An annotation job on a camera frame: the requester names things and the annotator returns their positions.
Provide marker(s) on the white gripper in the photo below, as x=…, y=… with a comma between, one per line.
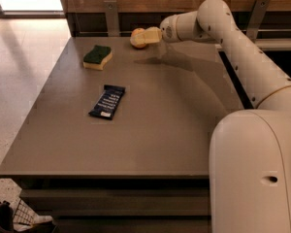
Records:
x=167, y=30

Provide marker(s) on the orange fruit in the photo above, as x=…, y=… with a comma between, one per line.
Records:
x=137, y=39

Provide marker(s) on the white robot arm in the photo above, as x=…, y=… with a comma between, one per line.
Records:
x=250, y=150

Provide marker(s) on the green yellow sponge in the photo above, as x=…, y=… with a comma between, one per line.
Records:
x=97, y=58

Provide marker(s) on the dark blue snack bar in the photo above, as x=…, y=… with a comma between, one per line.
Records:
x=108, y=102

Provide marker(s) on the grey drawer cabinet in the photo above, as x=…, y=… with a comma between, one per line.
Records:
x=144, y=171

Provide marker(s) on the left metal bracket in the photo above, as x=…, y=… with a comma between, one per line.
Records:
x=112, y=19

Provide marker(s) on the metal bracket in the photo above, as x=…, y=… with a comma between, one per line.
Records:
x=112, y=19
x=256, y=17

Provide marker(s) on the right metal bracket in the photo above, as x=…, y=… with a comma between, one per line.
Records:
x=256, y=17

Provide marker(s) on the wire mesh basket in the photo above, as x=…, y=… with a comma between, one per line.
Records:
x=23, y=214

